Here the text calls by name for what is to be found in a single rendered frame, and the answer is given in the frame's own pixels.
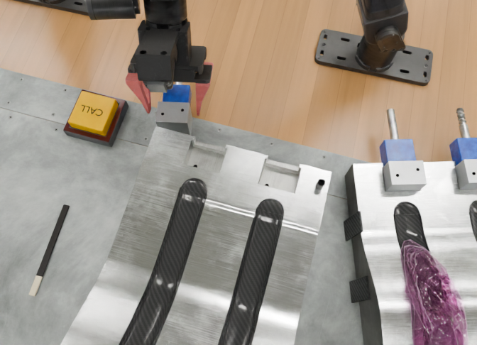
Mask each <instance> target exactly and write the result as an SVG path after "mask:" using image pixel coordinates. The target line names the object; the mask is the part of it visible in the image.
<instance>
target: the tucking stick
mask: <svg viewBox="0 0 477 345"><path fill-rule="evenodd" d="M69 208H70V206H69V205H66V204H64V205H63V207H62V210H61V212H60V216H59V217H58V220H57V223H56V225H55V228H54V230H53V233H52V236H51V238H50V241H49V243H48V246H47V248H46V251H45V254H44V256H43V259H42V261H41V264H40V267H39V269H38V272H37V274H36V276H35V280H34V281H33V284H32V287H31V290H30V292H29V295H31V296H36V293H37V291H38V288H39V286H40V283H41V280H42V278H43V275H44V272H45V269H46V267H47V265H48V262H49V260H50V257H51V254H52V252H53V249H54V247H55V243H56V241H57V238H58V236H59V233H60V230H61V228H62V225H63V223H64V220H65V217H66V215H67V212H68V209H69Z"/></svg>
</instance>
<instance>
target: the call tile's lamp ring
mask: <svg viewBox="0 0 477 345"><path fill-rule="evenodd" d="M82 91H85V92H89V93H92V94H98V93H95V92H90V91H87V90H83V89H82ZM82 91H81V92H82ZM81 92H80V94H81ZM80 94H79V97H80ZM98 95H101V96H104V97H109V96H106V95H103V94H98ZM79 97H78V99H79ZM109 98H112V99H115V100H116V101H117V102H118V103H120V105H119V107H118V110H117V112H116V115H115V117H114V120H113V121H112V124H111V126H110V129H109V132H108V134H107V135H106V137H103V136H99V135H96V134H93V133H88V132H85V131H80V130H77V129H74V128H69V126H70V125H69V123H68V120H69V119H68V120H67V123H66V125H65V127H64V129H63V131H69V132H71V133H76V134H79V135H82V136H87V137H90V138H95V139H98V140H101V141H106V142H109V140H110V138H111V135H112V133H113V131H114V128H115V125H116V123H117V121H118V119H119V116H120V114H121V111H122V109H123V107H124V104H125V102H126V100H122V99H117V98H114V97H109ZM78 99H77V100H78ZM76 103H77V102H76ZM76 103H75V104H76ZM74 107H75V106H74ZM73 109H74V108H73ZM72 111H73V110H72ZM71 113H72V112H71ZM70 116H71V114H70ZM69 118H70V117H69Z"/></svg>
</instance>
